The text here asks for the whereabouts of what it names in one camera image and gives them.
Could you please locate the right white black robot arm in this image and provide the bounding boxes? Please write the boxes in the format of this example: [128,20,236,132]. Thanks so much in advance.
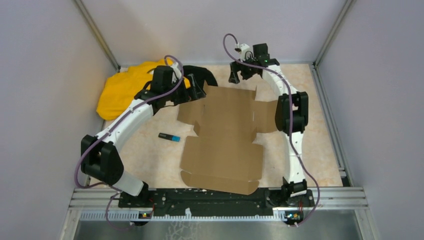
[228,42,309,206]

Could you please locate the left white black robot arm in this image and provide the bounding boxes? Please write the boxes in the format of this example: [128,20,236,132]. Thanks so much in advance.
[76,63,217,207]

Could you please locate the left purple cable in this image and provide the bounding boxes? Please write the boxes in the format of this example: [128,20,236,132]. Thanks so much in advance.
[73,54,185,232]

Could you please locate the black cloth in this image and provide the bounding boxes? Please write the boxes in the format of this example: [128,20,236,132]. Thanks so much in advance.
[183,65,218,89]

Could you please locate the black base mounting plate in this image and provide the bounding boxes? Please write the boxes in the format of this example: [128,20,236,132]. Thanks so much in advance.
[118,187,315,217]

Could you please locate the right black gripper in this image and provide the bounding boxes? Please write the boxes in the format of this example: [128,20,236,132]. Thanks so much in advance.
[228,54,257,85]

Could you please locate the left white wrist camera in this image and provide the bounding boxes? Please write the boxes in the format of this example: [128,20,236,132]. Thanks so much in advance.
[170,62,184,83]

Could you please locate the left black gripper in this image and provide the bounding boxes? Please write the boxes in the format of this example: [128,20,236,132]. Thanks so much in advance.
[164,73,205,105]

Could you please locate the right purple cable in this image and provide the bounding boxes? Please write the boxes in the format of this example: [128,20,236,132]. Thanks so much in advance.
[222,33,322,228]

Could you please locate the aluminium frame rail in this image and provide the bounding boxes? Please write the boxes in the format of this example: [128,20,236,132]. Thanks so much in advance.
[69,187,369,222]

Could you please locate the black blue marker pen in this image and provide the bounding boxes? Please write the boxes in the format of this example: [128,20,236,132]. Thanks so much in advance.
[158,132,181,142]

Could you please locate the purple cable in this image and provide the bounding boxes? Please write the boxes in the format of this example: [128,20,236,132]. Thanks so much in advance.
[73,54,185,232]
[222,33,322,228]

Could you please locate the brown cardboard box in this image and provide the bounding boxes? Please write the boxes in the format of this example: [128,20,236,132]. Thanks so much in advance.
[177,85,277,195]

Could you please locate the yellow shirt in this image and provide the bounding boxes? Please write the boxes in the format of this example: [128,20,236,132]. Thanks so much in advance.
[96,58,191,121]

